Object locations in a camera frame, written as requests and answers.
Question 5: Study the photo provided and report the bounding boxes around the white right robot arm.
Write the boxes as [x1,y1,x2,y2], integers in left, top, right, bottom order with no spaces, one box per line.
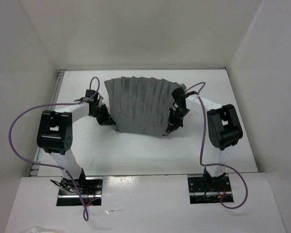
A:
[166,87,243,192]

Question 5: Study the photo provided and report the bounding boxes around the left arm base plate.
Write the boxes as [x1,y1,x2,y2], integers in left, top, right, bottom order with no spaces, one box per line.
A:
[50,177,103,206]

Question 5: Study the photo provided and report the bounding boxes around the white crumpled cloth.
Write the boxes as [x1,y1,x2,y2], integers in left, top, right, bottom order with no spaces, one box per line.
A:
[24,227,62,233]

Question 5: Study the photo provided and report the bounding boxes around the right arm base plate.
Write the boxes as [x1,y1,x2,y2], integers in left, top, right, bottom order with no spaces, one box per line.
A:
[187,174,234,204]

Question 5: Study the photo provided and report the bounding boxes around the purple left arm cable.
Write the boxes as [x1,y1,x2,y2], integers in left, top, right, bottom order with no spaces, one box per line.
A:
[8,76,103,222]

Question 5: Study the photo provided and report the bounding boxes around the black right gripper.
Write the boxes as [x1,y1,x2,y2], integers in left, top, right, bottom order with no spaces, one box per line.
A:
[166,107,190,133]

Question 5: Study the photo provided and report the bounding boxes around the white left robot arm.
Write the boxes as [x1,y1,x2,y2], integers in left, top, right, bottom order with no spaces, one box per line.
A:
[37,89,115,194]

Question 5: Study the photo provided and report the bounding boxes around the grey pleated skirt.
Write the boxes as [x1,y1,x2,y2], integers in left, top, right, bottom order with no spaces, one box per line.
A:
[104,77,186,136]

